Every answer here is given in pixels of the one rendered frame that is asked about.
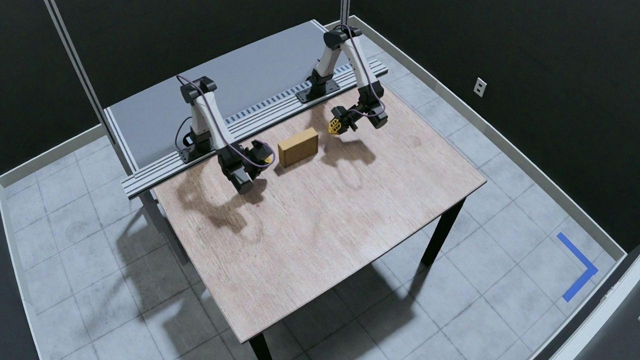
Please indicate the grey aluminium crossbar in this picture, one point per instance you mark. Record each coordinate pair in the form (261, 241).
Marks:
(136, 187)

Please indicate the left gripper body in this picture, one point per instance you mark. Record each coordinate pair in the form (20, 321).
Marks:
(345, 124)

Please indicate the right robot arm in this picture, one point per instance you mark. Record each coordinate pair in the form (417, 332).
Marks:
(209, 133)

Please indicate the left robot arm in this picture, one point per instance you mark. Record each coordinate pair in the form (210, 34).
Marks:
(322, 83)

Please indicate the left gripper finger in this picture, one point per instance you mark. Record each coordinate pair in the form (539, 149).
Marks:
(332, 124)
(335, 129)

